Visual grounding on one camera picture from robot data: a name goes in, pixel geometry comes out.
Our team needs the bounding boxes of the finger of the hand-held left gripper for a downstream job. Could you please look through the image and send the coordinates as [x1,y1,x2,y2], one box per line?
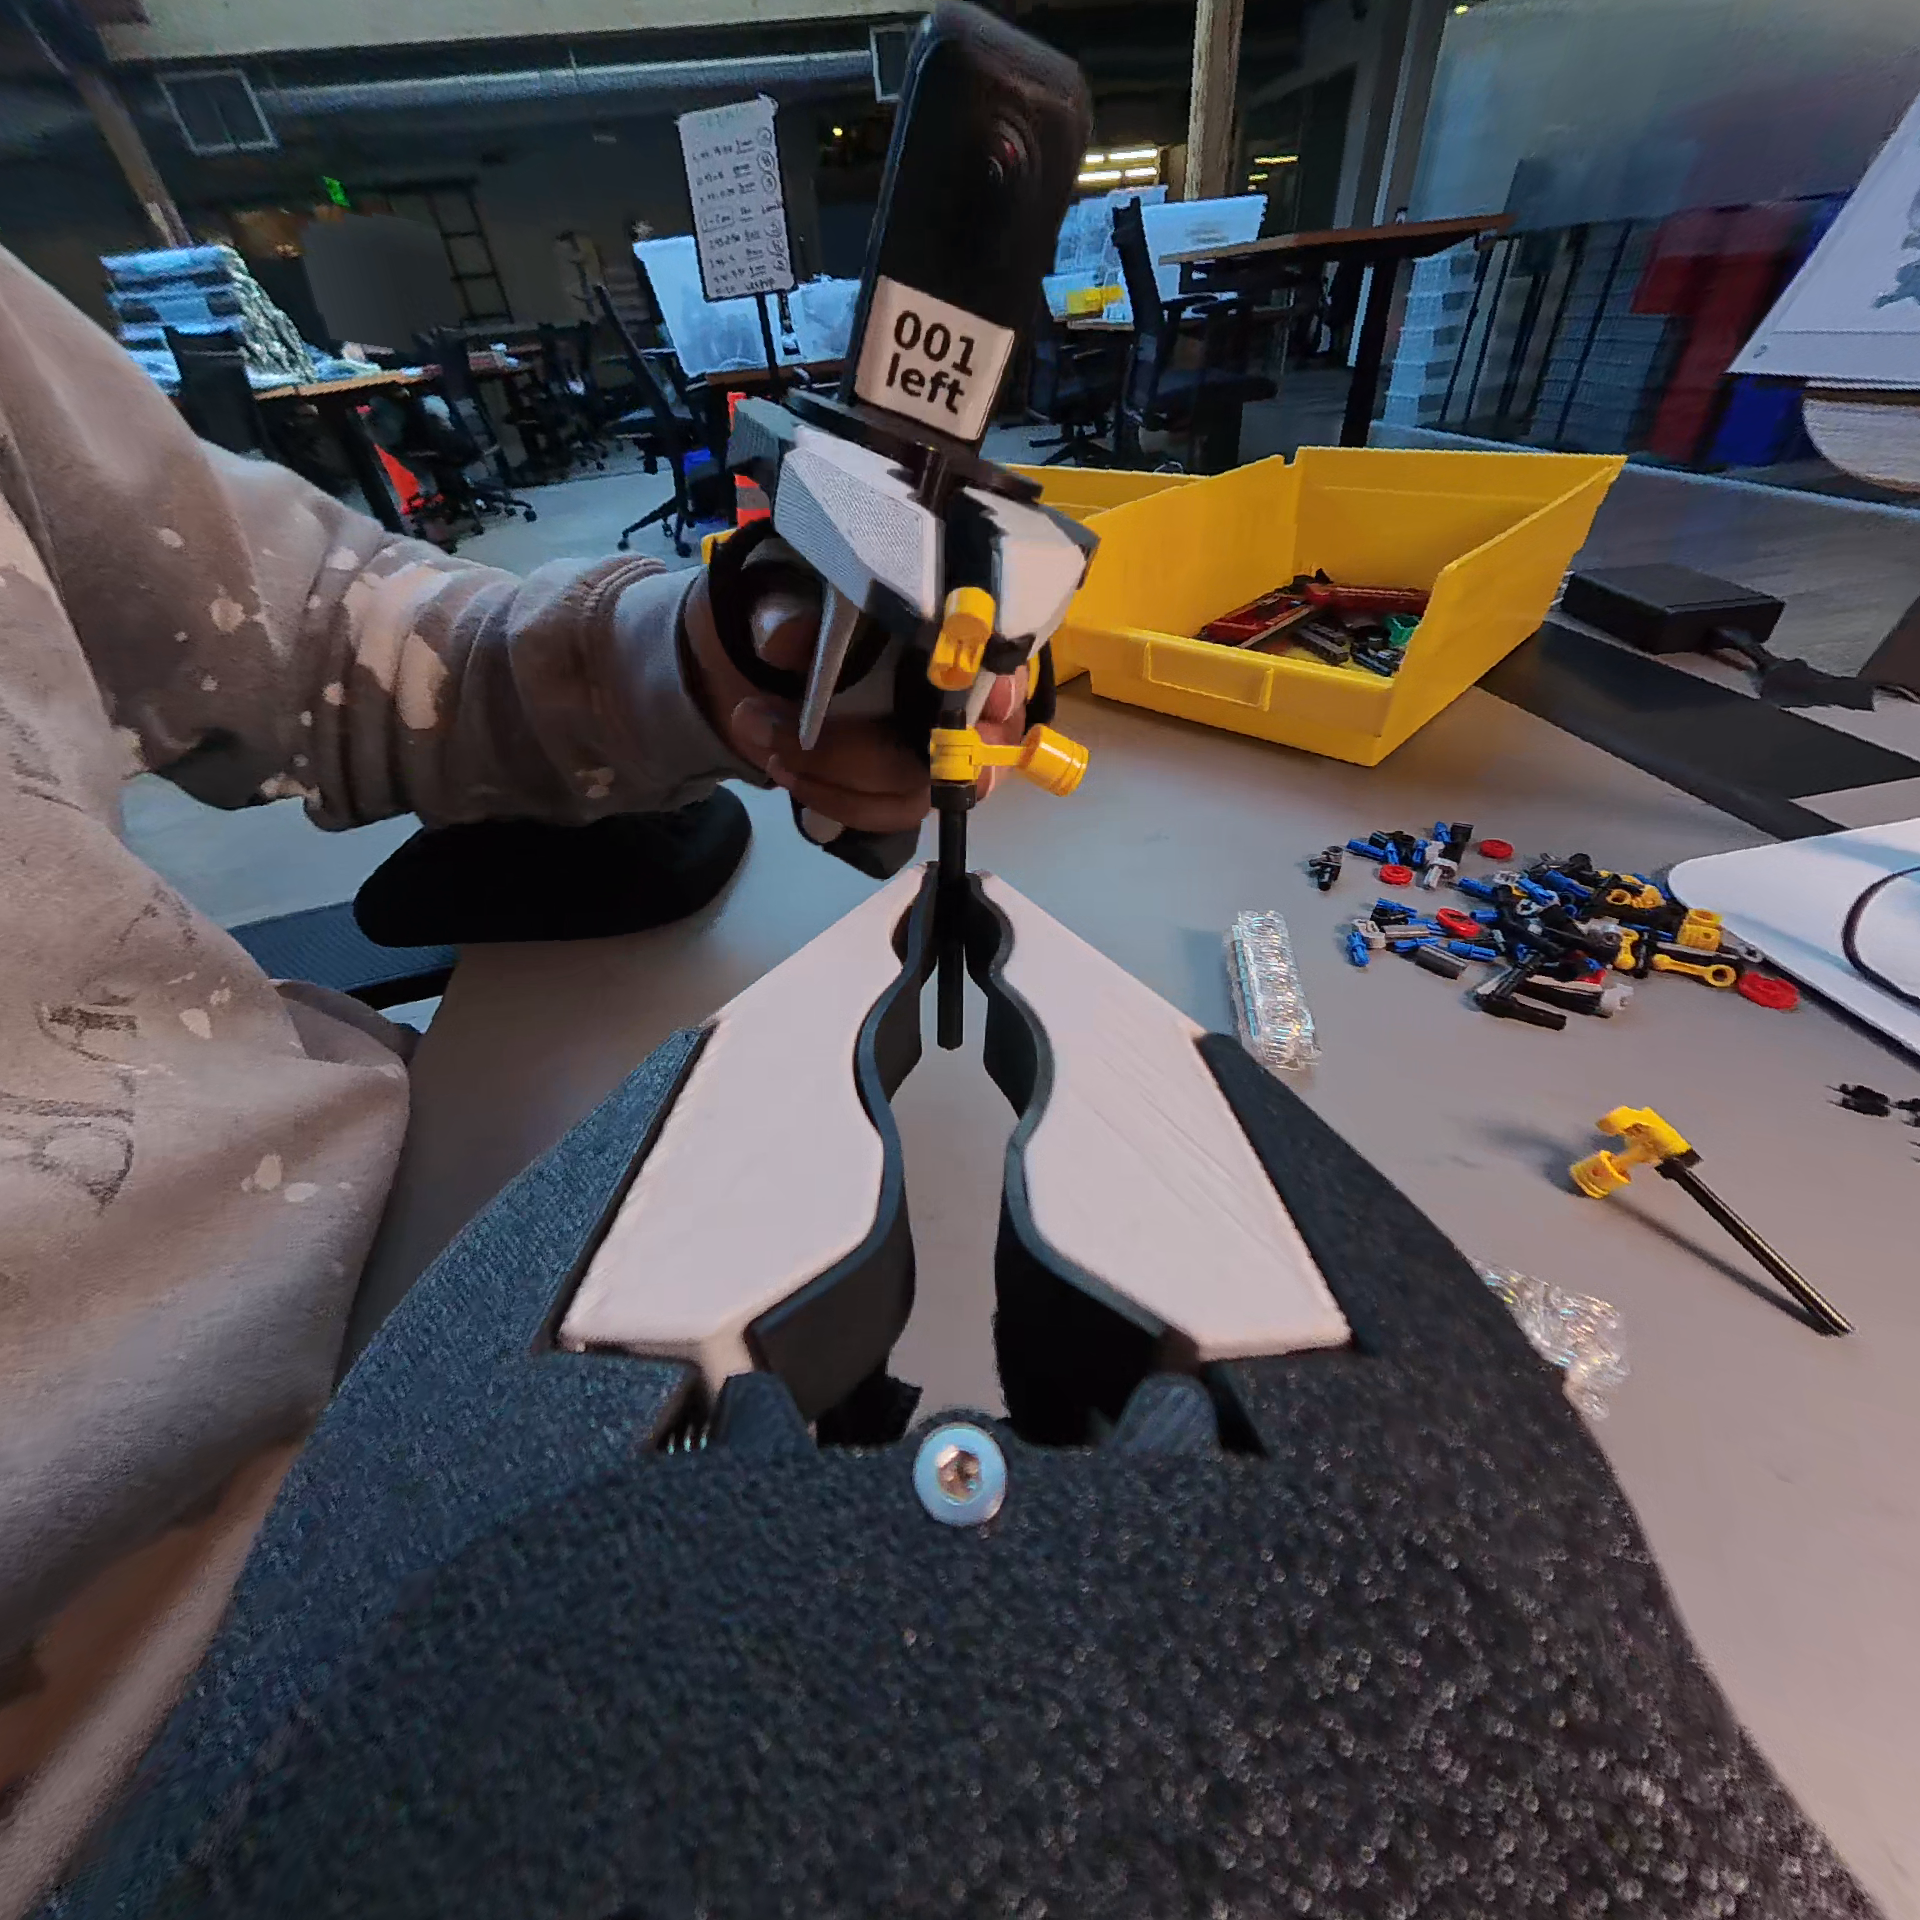
[961,498,1107,697]
[770,427,947,755]

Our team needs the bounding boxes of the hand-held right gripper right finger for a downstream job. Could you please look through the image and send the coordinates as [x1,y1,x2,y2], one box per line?
[968,867,1355,1447]

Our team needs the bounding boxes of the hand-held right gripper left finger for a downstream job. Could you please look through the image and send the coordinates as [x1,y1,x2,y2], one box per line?
[554,861,920,1447]

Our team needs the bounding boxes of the yellow toy piston with rod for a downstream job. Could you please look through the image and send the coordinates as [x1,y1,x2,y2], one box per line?
[974,721,1095,800]

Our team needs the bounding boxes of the black toy axle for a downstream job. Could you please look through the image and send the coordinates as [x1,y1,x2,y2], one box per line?
[932,772,979,1052]

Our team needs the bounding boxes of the yellow and black axle assembly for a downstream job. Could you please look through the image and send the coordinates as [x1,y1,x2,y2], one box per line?
[1569,1104,1857,1341]

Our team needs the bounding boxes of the person's left forearm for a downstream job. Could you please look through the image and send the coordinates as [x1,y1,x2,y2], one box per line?
[140,498,751,837]

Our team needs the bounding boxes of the grey desk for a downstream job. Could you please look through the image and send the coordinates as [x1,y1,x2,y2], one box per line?
[0,660,1920,1920]

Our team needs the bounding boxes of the person's left hand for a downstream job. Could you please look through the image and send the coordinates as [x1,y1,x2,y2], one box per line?
[703,577,1041,844]

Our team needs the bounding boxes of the yellow plastic bin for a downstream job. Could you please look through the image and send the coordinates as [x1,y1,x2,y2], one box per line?
[696,462,1204,693]

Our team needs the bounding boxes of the clear plastic storage box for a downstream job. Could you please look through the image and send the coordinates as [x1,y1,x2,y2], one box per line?
[632,236,785,380]
[787,279,866,373]

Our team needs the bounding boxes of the black office chair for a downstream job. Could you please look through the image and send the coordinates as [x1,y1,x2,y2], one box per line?
[1107,196,1279,478]
[1027,284,1120,466]
[591,284,723,561]

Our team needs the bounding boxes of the clear toy brick grey rod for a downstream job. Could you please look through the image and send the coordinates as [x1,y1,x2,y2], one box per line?
[1224,905,1322,1075]

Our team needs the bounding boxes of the white notice sign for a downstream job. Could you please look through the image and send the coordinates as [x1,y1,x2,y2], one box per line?
[673,94,798,403]

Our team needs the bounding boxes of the yellow bin with toy parts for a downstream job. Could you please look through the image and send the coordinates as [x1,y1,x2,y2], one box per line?
[1048,446,1629,772]

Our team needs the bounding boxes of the red and black toy parts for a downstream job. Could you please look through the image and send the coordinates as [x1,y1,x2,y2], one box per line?
[1195,569,1432,684]

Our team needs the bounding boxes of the black chair armrest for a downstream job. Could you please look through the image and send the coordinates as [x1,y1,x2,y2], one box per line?
[352,786,755,950]

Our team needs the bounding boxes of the wooden high table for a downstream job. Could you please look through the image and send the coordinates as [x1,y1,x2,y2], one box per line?
[1163,213,1512,454]

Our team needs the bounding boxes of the clear toy brick dark rod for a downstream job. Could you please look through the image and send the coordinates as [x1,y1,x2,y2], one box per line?
[1469,1254,1633,1425]

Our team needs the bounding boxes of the pile of colourful toy pieces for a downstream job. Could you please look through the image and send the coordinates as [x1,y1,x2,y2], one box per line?
[1305,820,1804,1036]

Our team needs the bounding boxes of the black power adapter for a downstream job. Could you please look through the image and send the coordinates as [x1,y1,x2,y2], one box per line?
[1559,561,1790,660]

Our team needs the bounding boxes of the stack of clear containers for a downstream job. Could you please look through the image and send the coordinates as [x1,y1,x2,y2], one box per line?
[100,241,317,397]

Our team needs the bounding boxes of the stack of red blue bins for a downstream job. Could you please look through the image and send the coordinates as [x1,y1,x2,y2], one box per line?
[1625,202,1854,466]

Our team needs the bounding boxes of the heap of black toy pins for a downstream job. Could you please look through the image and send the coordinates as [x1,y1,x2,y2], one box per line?
[1831,1079,1920,1165]

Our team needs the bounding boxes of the toy building instruction booklet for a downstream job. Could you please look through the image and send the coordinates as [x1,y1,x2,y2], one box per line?
[1730,94,1920,397]

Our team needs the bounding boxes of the wooden support post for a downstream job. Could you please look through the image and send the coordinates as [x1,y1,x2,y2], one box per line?
[1181,0,1247,207]

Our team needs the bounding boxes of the black adapter cable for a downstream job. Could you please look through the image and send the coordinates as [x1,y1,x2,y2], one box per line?
[1712,626,1881,717]

